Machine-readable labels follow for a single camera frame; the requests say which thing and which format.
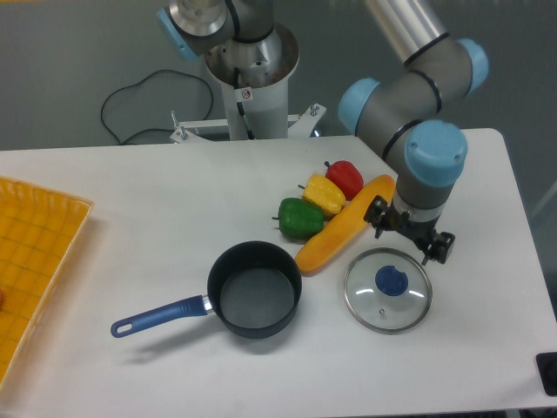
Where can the black corner device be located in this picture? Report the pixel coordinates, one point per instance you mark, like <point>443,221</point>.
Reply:
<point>547,365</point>

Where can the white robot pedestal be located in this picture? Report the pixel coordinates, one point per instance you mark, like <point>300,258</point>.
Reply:
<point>254,80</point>

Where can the green toy bell pepper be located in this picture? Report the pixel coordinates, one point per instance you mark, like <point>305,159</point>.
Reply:
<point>299,219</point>

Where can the glass lid blue knob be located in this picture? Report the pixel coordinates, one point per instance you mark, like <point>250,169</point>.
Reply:
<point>387,290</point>

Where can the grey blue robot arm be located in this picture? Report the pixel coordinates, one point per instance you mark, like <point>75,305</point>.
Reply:
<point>397,121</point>

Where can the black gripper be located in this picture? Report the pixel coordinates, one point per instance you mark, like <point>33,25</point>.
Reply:
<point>437,246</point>

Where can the red toy bell pepper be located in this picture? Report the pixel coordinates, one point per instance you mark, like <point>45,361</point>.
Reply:
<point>346,177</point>

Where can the yellow plastic basket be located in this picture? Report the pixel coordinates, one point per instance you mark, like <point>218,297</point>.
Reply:
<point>39,227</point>

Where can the black saucepan blue handle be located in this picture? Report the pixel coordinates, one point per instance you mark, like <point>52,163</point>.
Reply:
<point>253,287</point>

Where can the yellow toy bell pepper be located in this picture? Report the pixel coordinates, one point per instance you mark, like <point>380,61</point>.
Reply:
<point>322,192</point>

